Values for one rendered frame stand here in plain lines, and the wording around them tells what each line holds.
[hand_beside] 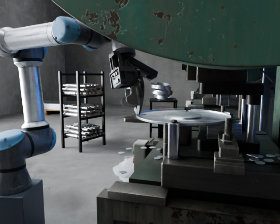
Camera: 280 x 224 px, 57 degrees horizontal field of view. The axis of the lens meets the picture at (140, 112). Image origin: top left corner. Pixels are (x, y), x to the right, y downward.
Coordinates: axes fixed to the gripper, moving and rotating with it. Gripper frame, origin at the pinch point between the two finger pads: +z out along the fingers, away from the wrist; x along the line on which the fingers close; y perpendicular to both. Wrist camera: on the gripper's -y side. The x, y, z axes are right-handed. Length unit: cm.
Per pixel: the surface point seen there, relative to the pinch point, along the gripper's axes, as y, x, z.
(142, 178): 9.7, 11.3, 19.7
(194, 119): -8.1, 15.7, 6.6
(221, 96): -15.1, 21.0, 1.4
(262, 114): -153, -60, 1
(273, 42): 15, 56, 3
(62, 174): -14, -177, 23
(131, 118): 5.8, 3.9, 2.9
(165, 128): -2.6, 8.6, 7.5
